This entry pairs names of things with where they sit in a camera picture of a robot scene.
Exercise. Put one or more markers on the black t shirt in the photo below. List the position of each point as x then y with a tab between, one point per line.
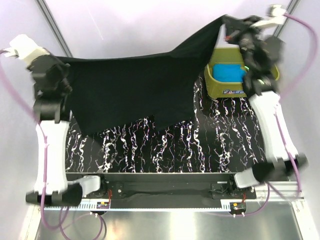
108	93

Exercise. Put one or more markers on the white slotted cable duct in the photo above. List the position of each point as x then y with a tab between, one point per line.
215	206

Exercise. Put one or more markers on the silver aluminium frame rail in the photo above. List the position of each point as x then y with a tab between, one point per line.
279	191

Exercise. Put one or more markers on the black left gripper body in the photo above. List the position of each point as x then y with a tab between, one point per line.
61	75

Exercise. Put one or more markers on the olive green plastic tub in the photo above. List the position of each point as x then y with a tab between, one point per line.
254	83

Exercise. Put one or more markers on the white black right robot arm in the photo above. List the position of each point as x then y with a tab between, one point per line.
282	157

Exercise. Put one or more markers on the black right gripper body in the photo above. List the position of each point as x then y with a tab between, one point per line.
235	28

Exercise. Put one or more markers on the blue t shirt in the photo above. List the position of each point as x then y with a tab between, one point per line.
228	73

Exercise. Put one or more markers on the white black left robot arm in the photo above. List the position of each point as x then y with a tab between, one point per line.
51	188

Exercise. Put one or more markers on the left rear frame post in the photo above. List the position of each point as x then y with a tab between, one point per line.
48	16

